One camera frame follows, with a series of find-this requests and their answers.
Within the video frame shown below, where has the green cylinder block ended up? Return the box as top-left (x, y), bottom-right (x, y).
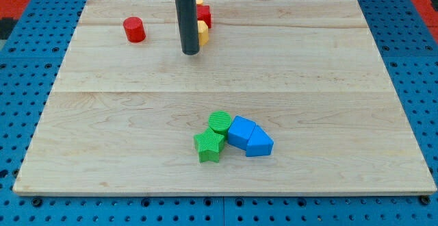
top-left (208, 110), bottom-right (232, 137)

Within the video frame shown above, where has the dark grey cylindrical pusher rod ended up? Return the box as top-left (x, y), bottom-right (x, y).
top-left (175, 0), bottom-right (200, 55)

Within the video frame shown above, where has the yellow hexagon block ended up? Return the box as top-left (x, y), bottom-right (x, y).
top-left (197, 21), bottom-right (209, 46)

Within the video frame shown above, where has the green star block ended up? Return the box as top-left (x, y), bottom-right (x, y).
top-left (194, 127), bottom-right (225, 163)

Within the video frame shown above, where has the red cylinder block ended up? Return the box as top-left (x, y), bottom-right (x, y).
top-left (123, 16), bottom-right (146, 42)

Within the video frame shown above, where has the light wooden board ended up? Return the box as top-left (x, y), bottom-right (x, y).
top-left (13, 0), bottom-right (437, 197)

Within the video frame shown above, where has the blue triangular prism block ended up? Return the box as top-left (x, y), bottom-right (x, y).
top-left (246, 125), bottom-right (274, 157)

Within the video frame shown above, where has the red square block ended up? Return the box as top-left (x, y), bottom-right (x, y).
top-left (196, 5), bottom-right (212, 29)

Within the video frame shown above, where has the blue cube block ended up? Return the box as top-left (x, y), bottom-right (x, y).
top-left (227, 116), bottom-right (256, 150)

